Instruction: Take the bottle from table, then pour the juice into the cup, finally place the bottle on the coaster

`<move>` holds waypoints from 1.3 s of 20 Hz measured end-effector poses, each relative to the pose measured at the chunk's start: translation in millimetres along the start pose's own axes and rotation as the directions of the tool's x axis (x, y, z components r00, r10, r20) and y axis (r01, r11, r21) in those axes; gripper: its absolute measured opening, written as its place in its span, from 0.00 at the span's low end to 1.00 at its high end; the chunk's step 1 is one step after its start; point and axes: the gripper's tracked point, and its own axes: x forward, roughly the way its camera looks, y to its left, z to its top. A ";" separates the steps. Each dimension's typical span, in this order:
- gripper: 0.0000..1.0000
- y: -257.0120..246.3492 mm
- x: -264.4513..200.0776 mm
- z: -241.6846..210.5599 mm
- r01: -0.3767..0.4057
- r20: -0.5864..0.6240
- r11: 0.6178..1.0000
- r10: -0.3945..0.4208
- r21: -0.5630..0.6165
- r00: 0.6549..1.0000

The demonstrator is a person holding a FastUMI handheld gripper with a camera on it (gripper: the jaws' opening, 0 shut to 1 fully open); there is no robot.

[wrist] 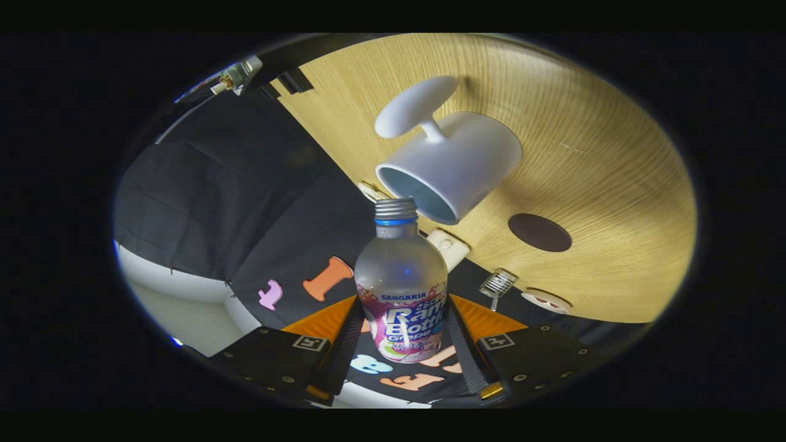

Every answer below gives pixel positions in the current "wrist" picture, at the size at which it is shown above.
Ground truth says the white toaster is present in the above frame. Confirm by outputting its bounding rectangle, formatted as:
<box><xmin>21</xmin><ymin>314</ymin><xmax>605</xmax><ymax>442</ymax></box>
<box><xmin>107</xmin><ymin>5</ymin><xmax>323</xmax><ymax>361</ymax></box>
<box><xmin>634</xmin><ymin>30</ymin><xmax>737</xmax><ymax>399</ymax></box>
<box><xmin>426</xmin><ymin>229</ymin><xmax>471</xmax><ymax>273</ymax></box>

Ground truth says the dark brown round coaster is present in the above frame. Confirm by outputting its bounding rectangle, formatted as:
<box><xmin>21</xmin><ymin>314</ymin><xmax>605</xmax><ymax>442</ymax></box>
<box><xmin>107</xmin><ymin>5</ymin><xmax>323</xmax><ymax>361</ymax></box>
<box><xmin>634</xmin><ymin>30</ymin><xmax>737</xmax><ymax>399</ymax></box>
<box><xmin>508</xmin><ymin>213</ymin><xmax>573</xmax><ymax>253</ymax></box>

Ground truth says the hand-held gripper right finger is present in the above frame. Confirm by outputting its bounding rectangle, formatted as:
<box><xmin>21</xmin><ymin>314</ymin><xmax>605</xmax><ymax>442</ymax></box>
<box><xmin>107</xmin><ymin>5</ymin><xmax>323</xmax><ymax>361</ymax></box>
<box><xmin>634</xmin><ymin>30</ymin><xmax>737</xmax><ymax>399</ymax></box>
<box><xmin>443</xmin><ymin>295</ymin><xmax>615</xmax><ymax>406</ymax></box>

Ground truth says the black backdrop cloth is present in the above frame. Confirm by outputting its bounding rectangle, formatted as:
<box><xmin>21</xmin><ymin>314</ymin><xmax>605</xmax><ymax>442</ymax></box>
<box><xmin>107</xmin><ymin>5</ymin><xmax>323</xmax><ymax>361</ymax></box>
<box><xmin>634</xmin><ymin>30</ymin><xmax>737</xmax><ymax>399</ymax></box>
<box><xmin>114</xmin><ymin>37</ymin><xmax>652</xmax><ymax>406</ymax></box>

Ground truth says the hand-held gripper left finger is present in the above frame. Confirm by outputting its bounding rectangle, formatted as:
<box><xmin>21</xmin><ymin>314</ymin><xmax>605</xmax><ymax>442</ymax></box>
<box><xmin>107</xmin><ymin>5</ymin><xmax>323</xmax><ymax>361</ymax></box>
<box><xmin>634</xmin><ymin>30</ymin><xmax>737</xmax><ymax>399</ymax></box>
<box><xmin>209</xmin><ymin>296</ymin><xmax>366</xmax><ymax>406</ymax></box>

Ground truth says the silver juice bottle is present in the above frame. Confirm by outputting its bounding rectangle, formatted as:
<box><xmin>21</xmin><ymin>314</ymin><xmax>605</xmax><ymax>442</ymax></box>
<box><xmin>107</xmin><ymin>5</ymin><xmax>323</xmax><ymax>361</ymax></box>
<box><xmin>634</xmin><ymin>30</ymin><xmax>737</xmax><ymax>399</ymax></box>
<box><xmin>354</xmin><ymin>198</ymin><xmax>449</xmax><ymax>364</ymax></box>

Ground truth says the wooden table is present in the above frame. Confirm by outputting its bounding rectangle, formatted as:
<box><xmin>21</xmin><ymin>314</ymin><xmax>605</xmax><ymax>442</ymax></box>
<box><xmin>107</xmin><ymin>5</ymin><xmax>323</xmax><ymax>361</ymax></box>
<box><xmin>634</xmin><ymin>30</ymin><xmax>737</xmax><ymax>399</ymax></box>
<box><xmin>270</xmin><ymin>34</ymin><xmax>698</xmax><ymax>324</ymax></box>

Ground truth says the white round plate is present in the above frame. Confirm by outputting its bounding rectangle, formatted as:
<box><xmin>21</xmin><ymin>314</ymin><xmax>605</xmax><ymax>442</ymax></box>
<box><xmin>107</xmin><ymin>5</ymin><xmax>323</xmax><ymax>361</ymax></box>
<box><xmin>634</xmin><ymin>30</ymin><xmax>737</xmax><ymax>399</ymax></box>
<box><xmin>521</xmin><ymin>289</ymin><xmax>573</xmax><ymax>315</ymax></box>

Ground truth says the white cup with handle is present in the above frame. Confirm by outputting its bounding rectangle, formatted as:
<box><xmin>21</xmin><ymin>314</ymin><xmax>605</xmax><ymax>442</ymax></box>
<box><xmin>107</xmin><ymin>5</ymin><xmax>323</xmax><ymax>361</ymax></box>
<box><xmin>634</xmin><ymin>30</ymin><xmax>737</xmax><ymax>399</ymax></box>
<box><xmin>375</xmin><ymin>75</ymin><xmax>523</xmax><ymax>226</ymax></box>

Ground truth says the metal wire holder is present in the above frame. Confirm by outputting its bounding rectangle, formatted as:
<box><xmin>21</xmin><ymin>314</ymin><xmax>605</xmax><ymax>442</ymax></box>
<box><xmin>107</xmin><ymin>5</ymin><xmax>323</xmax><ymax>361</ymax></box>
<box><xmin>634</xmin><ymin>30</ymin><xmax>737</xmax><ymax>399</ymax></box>
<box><xmin>479</xmin><ymin>268</ymin><xmax>519</xmax><ymax>311</ymax></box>

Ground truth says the small grey mounted device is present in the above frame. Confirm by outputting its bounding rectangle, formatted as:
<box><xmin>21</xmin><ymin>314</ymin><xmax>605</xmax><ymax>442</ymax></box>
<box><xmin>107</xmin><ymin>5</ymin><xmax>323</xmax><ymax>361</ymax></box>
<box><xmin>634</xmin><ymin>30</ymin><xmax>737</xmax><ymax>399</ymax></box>
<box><xmin>211</xmin><ymin>55</ymin><xmax>263</xmax><ymax>96</ymax></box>

